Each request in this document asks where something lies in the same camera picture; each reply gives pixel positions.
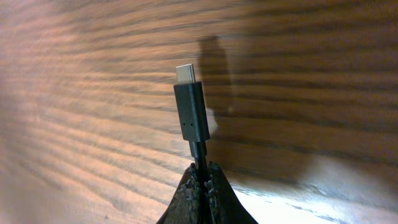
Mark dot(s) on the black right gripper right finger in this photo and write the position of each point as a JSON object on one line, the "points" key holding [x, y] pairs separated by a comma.
{"points": [[225, 207]]}

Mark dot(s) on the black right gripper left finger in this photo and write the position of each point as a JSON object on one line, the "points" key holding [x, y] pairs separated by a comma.
{"points": [[185, 205]]}

